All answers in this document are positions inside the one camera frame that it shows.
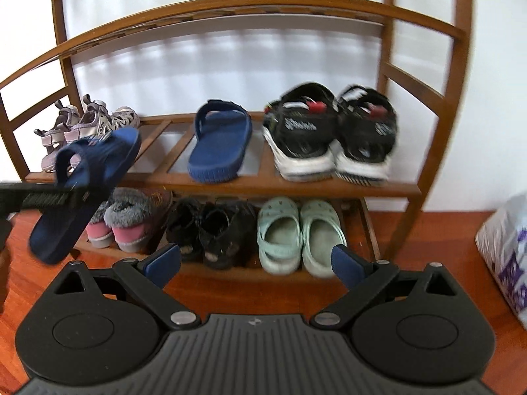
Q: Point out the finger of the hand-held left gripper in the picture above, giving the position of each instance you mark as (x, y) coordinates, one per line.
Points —
(37, 198)

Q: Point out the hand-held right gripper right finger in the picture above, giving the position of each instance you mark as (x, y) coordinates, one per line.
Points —
(350, 265)

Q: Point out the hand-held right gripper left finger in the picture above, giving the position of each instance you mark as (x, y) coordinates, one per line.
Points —
(164, 263)

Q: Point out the pale green clog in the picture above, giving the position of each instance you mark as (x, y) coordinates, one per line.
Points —
(323, 242)
(280, 238)

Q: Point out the black lace-up shoe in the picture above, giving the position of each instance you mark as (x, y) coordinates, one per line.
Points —
(226, 234)
(185, 230)

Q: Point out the pink fur boot yellow emblem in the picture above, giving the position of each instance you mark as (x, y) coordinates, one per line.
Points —
(131, 222)

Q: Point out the purple white sandal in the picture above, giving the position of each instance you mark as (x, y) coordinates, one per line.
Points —
(53, 140)
(99, 119)

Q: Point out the plain pink fur boot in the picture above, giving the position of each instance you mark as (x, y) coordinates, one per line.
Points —
(99, 230)

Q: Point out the blue slide slipper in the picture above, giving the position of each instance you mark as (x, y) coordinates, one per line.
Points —
(218, 148)
(103, 160)

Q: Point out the wooden shoe rack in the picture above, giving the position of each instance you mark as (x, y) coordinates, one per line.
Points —
(247, 187)

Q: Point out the black sport sandal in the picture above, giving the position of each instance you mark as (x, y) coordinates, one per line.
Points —
(304, 131)
(366, 135)

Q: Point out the white printed plastic bag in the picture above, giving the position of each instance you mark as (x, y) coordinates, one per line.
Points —
(506, 247)

